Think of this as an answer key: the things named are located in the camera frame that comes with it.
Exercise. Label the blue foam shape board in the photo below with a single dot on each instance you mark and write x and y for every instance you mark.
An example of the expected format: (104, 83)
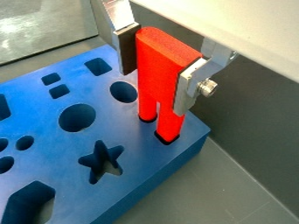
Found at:
(79, 158)

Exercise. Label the red slotted square-circle object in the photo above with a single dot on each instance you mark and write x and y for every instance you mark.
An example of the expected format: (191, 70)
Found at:
(161, 57)

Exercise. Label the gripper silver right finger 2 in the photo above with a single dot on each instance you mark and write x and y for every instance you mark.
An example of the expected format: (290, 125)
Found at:
(193, 80)

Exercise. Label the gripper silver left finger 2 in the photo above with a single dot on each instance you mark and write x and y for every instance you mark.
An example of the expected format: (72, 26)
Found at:
(123, 28)

